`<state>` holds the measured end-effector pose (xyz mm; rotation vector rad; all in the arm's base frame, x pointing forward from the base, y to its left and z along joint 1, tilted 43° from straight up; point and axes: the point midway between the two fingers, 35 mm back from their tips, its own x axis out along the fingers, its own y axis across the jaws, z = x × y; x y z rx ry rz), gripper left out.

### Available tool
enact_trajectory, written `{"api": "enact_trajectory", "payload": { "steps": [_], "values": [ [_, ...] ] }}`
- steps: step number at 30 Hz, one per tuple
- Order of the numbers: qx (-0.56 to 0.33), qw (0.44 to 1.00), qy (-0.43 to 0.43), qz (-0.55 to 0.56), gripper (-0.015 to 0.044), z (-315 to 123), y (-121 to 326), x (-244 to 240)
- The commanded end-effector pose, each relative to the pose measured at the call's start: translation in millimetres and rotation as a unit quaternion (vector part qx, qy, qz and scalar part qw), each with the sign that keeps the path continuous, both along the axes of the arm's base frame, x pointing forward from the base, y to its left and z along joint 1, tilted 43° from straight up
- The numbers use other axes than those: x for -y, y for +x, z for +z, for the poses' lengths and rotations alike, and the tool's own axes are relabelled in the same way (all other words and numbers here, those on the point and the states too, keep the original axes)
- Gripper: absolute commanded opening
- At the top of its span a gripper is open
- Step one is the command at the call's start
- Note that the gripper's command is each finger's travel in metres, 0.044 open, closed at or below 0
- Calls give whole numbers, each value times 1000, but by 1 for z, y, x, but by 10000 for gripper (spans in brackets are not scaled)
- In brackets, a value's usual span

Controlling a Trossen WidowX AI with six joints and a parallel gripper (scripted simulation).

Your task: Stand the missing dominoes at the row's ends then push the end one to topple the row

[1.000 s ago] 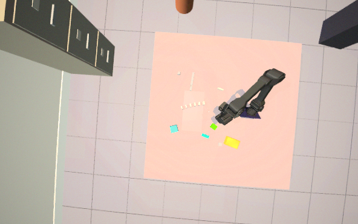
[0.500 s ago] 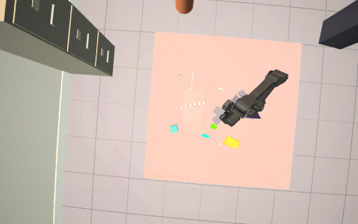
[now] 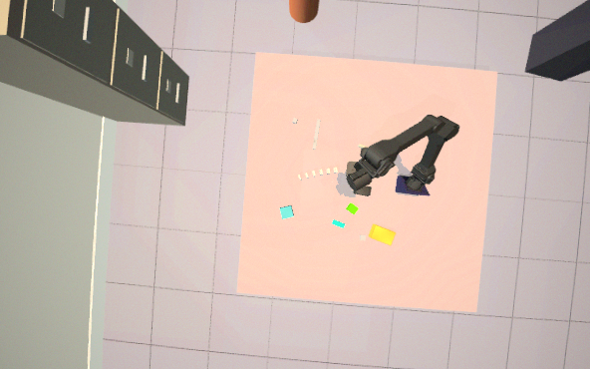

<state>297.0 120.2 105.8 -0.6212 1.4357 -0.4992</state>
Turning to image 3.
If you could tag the lime green block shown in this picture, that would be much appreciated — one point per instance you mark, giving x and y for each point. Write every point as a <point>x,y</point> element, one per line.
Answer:
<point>352,208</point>

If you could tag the yellow rectangular block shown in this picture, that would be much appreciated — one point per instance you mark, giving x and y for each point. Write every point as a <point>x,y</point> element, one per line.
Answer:
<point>382,234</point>

